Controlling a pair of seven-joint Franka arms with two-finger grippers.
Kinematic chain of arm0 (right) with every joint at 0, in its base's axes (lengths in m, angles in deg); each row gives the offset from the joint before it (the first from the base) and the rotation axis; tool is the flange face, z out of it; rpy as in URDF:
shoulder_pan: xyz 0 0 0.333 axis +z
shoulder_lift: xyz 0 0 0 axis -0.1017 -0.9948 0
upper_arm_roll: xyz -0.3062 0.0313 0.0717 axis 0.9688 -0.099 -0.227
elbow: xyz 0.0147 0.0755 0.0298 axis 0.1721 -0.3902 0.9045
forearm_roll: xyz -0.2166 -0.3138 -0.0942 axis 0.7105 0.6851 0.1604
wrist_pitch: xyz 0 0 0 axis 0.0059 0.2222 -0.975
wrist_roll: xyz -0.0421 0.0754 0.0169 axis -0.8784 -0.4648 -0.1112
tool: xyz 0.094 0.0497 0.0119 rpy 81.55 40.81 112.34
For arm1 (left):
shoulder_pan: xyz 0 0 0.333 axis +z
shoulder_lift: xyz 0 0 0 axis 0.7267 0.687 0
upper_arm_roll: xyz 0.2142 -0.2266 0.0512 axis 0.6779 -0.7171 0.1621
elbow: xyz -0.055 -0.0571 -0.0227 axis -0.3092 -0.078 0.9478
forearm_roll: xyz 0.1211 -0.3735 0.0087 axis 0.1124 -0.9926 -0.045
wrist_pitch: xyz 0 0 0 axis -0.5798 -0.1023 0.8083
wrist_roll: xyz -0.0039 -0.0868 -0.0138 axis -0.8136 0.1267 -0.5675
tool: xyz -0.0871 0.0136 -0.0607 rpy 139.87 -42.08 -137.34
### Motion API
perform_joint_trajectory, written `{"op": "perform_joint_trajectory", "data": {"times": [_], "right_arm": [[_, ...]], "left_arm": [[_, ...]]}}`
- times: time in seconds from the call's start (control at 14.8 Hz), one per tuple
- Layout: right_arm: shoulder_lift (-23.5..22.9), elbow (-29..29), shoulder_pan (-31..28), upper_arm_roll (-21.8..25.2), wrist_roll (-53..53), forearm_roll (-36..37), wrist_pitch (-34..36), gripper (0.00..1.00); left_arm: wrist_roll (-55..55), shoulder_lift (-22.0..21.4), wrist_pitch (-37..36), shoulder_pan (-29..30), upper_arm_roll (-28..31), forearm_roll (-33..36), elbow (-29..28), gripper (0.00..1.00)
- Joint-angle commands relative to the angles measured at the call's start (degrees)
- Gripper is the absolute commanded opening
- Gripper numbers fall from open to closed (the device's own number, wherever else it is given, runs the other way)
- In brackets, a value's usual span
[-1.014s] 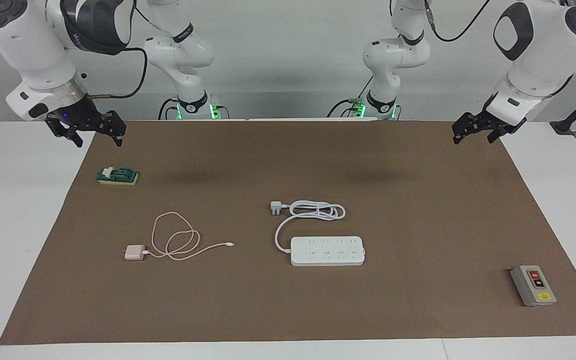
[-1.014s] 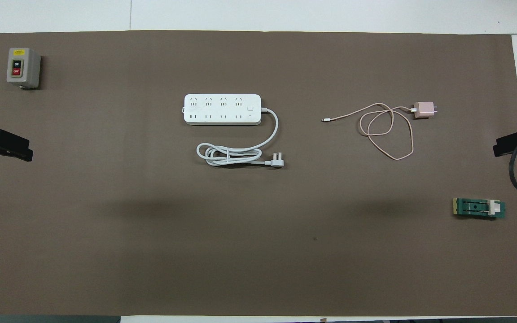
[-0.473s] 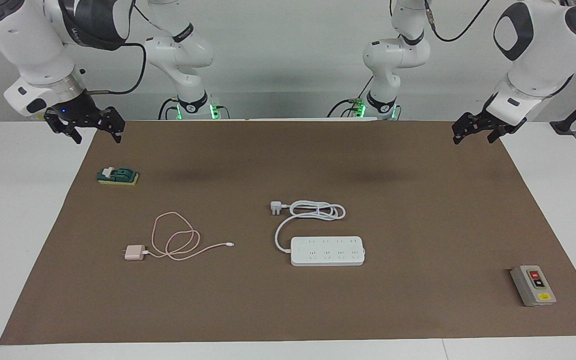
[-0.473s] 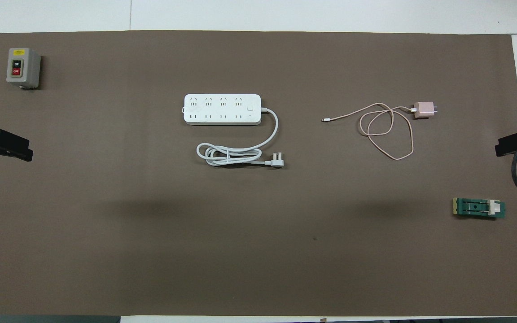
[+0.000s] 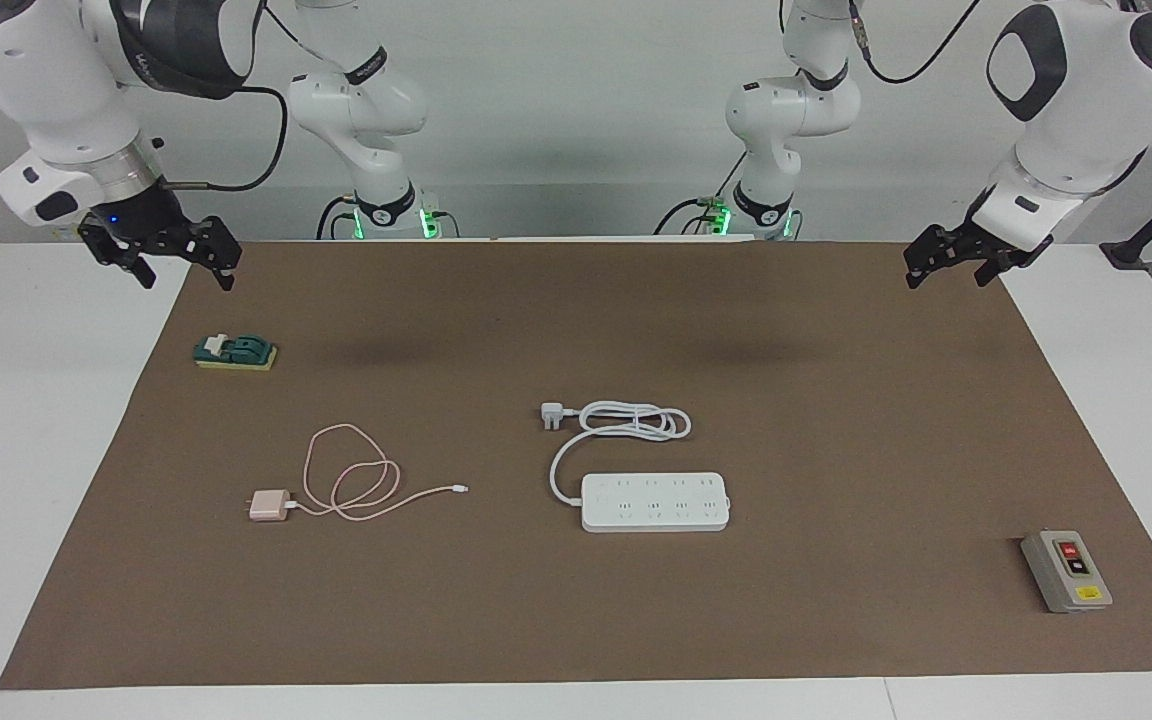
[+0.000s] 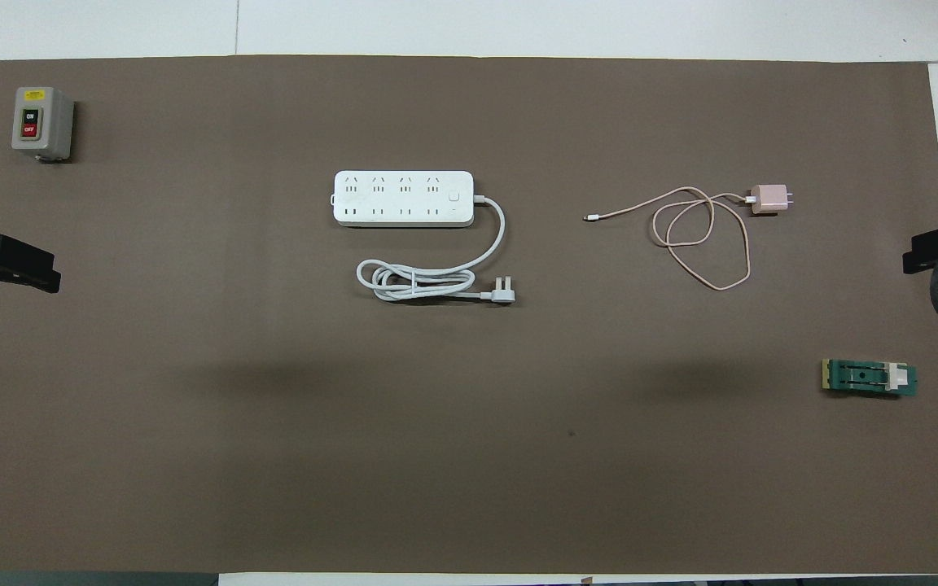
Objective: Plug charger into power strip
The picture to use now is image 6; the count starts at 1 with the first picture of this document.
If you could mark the pink charger block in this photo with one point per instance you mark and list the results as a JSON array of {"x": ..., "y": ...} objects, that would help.
[{"x": 769, "y": 199}]

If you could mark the white power strip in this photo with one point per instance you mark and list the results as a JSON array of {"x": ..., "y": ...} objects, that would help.
[{"x": 404, "y": 199}]

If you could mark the brown table mat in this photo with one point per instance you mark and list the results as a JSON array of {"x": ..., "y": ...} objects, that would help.
[{"x": 469, "y": 407}]

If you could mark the green knife switch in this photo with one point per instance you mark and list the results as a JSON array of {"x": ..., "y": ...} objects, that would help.
[{"x": 864, "y": 378}]

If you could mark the grey on-off switch box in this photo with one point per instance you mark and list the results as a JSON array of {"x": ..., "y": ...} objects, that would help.
[{"x": 39, "y": 122}]

